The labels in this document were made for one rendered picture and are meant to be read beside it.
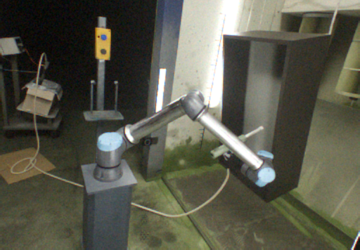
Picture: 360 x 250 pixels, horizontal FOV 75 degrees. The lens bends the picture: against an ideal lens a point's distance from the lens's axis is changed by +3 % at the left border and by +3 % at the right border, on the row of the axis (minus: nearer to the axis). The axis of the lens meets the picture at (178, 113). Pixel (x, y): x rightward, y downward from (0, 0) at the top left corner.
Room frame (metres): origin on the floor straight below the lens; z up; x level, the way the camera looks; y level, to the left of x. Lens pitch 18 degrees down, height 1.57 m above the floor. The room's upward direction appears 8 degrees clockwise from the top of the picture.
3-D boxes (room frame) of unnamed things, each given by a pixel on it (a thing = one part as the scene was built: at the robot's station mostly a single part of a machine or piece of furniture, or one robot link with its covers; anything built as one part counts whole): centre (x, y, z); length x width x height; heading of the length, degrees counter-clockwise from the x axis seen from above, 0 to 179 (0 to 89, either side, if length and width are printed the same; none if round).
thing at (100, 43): (2.10, 0.74, 1.42); 0.12 x 0.06 x 0.26; 121
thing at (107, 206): (1.33, 0.41, 0.32); 0.31 x 0.31 x 0.64; 31
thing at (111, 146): (1.34, 0.41, 0.83); 0.17 x 0.15 x 0.18; 168
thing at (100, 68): (2.15, 0.77, 0.82); 0.06 x 0.06 x 1.64; 31
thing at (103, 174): (1.33, 0.41, 0.69); 0.19 x 0.19 x 0.10
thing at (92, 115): (2.01, 0.68, 0.95); 0.26 x 0.15 x 0.32; 121
